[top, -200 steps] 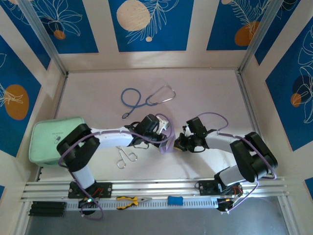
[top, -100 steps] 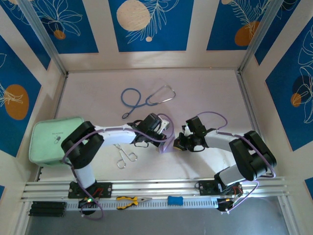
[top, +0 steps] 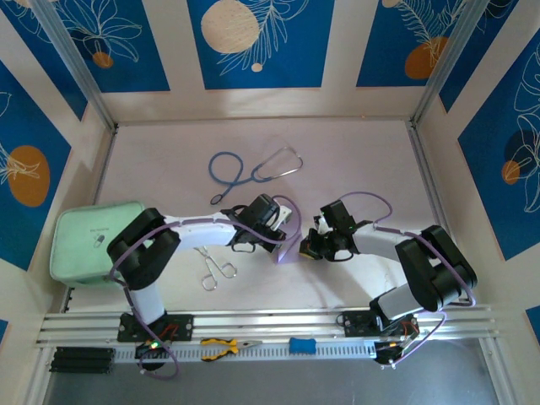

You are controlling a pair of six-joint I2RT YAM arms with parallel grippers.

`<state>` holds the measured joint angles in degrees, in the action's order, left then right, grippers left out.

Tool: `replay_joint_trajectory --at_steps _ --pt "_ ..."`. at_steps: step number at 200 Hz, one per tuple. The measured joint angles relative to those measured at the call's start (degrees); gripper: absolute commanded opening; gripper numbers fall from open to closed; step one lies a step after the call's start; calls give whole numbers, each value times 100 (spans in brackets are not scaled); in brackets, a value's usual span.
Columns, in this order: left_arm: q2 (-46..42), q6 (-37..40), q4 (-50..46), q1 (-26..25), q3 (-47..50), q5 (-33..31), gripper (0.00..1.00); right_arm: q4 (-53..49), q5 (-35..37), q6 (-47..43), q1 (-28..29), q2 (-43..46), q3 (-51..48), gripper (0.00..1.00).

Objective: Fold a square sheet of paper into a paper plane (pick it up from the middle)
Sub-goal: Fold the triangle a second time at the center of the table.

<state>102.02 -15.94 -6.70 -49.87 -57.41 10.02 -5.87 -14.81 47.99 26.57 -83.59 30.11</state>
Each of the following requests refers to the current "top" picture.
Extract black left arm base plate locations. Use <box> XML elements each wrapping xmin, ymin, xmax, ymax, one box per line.
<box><xmin>116</xmin><ymin>312</ymin><xmax>195</xmax><ymax>343</ymax></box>

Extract yellow black pliers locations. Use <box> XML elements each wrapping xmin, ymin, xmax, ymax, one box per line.
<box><xmin>200</xmin><ymin>337</ymin><xmax>263</xmax><ymax>362</ymax></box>

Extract aluminium table side rail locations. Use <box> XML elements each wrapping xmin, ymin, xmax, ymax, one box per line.
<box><xmin>407</xmin><ymin>121</ymin><xmax>472</xmax><ymax>305</ymax></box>

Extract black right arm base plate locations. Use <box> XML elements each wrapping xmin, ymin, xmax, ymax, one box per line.
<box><xmin>342</xmin><ymin>310</ymin><xmax>419</xmax><ymax>338</ymax></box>

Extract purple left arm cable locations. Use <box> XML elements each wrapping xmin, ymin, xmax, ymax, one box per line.
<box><xmin>109</xmin><ymin>194</ymin><xmax>303</xmax><ymax>383</ymax></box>

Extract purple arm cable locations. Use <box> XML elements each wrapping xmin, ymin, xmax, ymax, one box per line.
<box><xmin>109</xmin><ymin>194</ymin><xmax>303</xmax><ymax>383</ymax></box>
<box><xmin>339</xmin><ymin>191</ymin><xmax>478</xmax><ymax>369</ymax></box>

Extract aluminium mounting rail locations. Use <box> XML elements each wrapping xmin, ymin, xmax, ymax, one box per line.
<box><xmin>35</xmin><ymin>305</ymin><xmax>501</xmax><ymax>349</ymax></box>

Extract grey slotted cable duct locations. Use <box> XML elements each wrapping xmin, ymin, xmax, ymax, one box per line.
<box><xmin>112</xmin><ymin>340</ymin><xmax>377</xmax><ymax>365</ymax></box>

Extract mint green zip pouch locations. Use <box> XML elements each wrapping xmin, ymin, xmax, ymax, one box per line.
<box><xmin>49</xmin><ymin>201</ymin><xmax>147</xmax><ymax>289</ymax></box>

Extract black bar stack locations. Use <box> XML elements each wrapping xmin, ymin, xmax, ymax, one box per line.
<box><xmin>49</xmin><ymin>346</ymin><xmax>116</xmax><ymax>375</ymax></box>

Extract aluminium frame post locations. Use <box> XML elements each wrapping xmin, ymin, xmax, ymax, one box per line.
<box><xmin>30</xmin><ymin>0</ymin><xmax>120</xmax><ymax>132</ymax></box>
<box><xmin>409</xmin><ymin>0</ymin><xmax>495</xmax><ymax>130</ymax></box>

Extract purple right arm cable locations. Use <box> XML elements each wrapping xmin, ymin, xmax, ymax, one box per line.
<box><xmin>339</xmin><ymin>191</ymin><xmax>478</xmax><ymax>369</ymax></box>

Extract blue stethoscope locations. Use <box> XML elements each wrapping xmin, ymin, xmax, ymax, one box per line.
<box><xmin>208</xmin><ymin>146</ymin><xmax>305</xmax><ymax>207</ymax></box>

